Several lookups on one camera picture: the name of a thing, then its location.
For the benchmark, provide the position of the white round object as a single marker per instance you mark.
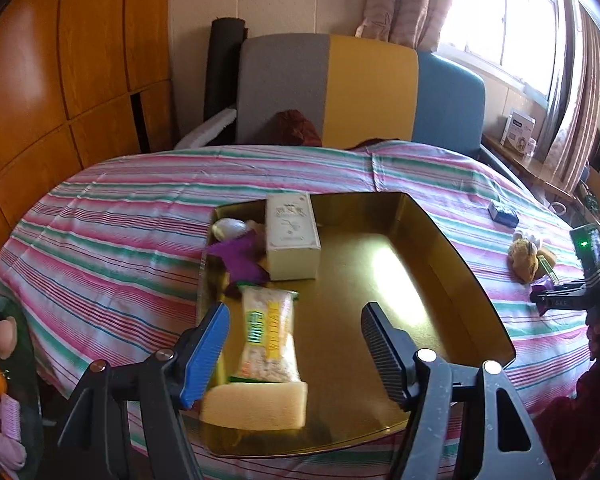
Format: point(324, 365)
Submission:
point(227, 229)

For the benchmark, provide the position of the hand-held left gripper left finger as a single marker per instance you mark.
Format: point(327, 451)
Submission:
point(205, 360)

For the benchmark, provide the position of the purple cloth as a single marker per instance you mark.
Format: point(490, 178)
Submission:
point(240, 260)

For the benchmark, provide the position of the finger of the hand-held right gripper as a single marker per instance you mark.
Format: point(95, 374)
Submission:
point(575, 302)
point(560, 288)

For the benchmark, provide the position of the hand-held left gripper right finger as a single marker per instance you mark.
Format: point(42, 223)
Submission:
point(380, 350)

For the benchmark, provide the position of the striped tablecloth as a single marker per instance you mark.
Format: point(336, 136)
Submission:
point(130, 200)

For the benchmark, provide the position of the wooden desk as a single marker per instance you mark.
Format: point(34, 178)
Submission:
point(520, 157)

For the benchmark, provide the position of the small green packet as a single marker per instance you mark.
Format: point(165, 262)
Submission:
point(549, 267)

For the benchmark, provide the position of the pink heart-shaped object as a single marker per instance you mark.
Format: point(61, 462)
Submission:
point(4, 337)

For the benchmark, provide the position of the pink patterned curtain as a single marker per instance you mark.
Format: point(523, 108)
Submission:
point(575, 125)
point(405, 0)

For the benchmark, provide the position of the brown plush toy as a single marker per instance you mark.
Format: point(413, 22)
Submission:
point(525, 260)

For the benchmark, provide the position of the person's maroon clothing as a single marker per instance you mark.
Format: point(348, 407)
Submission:
point(580, 435)

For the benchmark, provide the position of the grey yellow blue sofa chair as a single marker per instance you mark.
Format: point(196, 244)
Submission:
point(370, 85)

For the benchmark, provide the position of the yellow green snack packet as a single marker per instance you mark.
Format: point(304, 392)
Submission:
point(267, 335)

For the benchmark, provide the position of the gold metal tin box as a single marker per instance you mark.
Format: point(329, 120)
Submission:
point(380, 270)

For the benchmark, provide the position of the cream cardboard box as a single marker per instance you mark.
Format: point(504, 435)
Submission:
point(290, 240)

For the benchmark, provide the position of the white carton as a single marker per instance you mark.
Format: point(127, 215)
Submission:
point(517, 130)

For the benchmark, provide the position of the wooden wardrobe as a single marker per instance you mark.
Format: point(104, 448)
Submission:
point(55, 60)

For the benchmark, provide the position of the window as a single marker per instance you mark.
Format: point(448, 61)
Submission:
point(505, 20)

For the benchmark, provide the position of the yellow sponge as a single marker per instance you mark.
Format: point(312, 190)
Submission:
point(255, 405)

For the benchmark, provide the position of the dark plate with toys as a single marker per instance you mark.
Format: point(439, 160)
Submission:
point(27, 360)

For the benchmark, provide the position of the maroon cushion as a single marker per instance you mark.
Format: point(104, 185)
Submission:
point(297, 129)

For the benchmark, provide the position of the small dark blue box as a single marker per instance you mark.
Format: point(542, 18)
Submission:
point(502, 212)

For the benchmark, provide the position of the black rolled mat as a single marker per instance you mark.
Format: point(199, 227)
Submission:
point(222, 70)

